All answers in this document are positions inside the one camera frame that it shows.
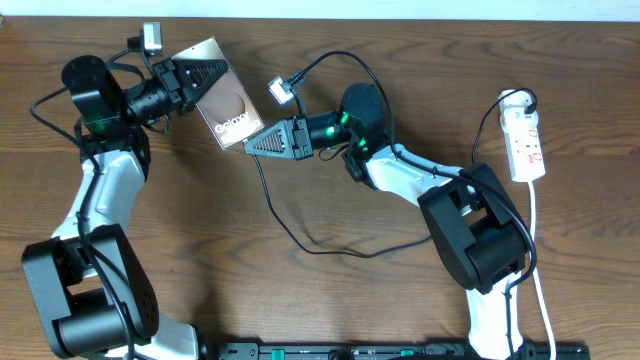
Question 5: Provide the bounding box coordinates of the white power strip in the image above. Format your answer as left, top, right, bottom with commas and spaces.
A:
500, 104, 546, 183

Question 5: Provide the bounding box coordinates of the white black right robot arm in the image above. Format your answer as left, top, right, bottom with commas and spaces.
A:
244, 83, 537, 359

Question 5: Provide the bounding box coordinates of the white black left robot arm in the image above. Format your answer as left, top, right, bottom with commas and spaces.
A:
21, 55, 229, 359

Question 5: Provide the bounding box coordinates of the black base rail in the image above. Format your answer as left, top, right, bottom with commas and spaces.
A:
214, 341, 591, 360

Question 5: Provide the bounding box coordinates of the white power strip cord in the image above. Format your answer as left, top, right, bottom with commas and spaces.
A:
526, 180, 558, 360

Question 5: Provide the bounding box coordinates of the black usb charging cable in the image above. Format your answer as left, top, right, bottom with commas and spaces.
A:
249, 87, 539, 259

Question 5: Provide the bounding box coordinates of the white usb charger plug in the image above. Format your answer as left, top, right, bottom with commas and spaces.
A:
499, 89, 539, 132

